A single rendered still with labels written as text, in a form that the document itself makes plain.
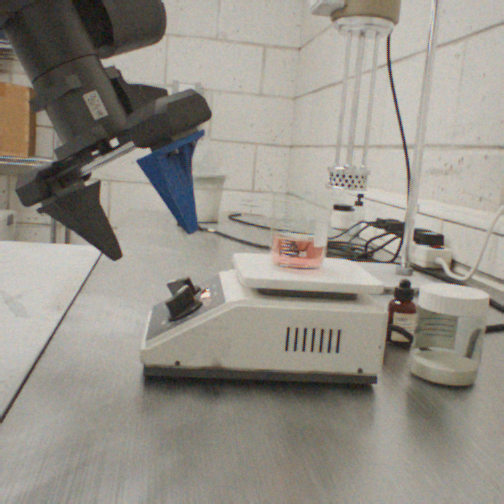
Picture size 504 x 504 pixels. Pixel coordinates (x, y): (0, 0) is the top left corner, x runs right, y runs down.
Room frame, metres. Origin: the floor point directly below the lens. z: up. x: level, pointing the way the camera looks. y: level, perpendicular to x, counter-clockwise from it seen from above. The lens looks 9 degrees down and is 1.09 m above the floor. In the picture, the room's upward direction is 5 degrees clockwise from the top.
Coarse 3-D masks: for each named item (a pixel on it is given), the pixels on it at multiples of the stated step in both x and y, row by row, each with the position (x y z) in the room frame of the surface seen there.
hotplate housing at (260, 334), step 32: (224, 288) 0.53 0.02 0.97; (256, 288) 0.53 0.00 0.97; (192, 320) 0.48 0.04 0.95; (224, 320) 0.48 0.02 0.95; (256, 320) 0.48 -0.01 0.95; (288, 320) 0.49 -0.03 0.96; (320, 320) 0.49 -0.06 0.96; (352, 320) 0.49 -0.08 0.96; (384, 320) 0.50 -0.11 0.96; (160, 352) 0.47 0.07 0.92; (192, 352) 0.48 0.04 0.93; (224, 352) 0.48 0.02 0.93; (256, 352) 0.48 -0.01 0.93; (288, 352) 0.49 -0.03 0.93; (320, 352) 0.49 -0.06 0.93; (352, 352) 0.49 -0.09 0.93
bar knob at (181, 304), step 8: (184, 288) 0.52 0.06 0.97; (176, 296) 0.51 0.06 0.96; (184, 296) 0.51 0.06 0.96; (192, 296) 0.52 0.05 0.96; (168, 304) 0.50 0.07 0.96; (176, 304) 0.50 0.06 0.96; (184, 304) 0.51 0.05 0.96; (192, 304) 0.51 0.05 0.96; (200, 304) 0.51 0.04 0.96; (176, 312) 0.50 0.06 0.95; (184, 312) 0.50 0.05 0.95; (192, 312) 0.50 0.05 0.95; (168, 320) 0.51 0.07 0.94; (176, 320) 0.50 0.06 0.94
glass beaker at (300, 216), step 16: (272, 192) 0.54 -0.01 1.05; (288, 192) 0.52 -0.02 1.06; (304, 192) 0.52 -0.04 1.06; (320, 192) 0.52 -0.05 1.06; (272, 208) 0.54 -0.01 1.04; (288, 208) 0.52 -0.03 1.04; (304, 208) 0.52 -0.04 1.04; (320, 208) 0.52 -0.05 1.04; (272, 224) 0.54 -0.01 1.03; (288, 224) 0.52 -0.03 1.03; (304, 224) 0.52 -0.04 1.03; (320, 224) 0.52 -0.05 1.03; (272, 240) 0.54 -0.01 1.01; (288, 240) 0.52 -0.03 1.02; (304, 240) 0.52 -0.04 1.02; (320, 240) 0.53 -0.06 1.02; (272, 256) 0.53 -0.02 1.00; (288, 256) 0.52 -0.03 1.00; (304, 256) 0.52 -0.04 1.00; (320, 256) 0.53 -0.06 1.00; (288, 272) 0.52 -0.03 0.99; (304, 272) 0.52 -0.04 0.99; (320, 272) 0.53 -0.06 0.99
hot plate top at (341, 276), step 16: (240, 256) 0.58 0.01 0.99; (256, 256) 0.59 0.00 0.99; (240, 272) 0.51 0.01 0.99; (256, 272) 0.51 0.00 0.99; (272, 272) 0.52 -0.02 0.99; (336, 272) 0.54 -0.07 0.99; (352, 272) 0.55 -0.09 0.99; (272, 288) 0.49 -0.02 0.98; (288, 288) 0.49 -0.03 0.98; (304, 288) 0.49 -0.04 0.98; (320, 288) 0.49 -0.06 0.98; (336, 288) 0.50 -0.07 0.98; (352, 288) 0.50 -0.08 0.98; (368, 288) 0.50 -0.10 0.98
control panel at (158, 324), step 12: (216, 276) 0.59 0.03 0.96; (216, 288) 0.55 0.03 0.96; (204, 300) 0.52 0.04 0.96; (216, 300) 0.51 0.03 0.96; (156, 312) 0.56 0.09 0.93; (168, 312) 0.54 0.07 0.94; (204, 312) 0.49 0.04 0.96; (156, 324) 0.52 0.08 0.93; (168, 324) 0.50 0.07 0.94; (180, 324) 0.48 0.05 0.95; (156, 336) 0.48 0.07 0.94
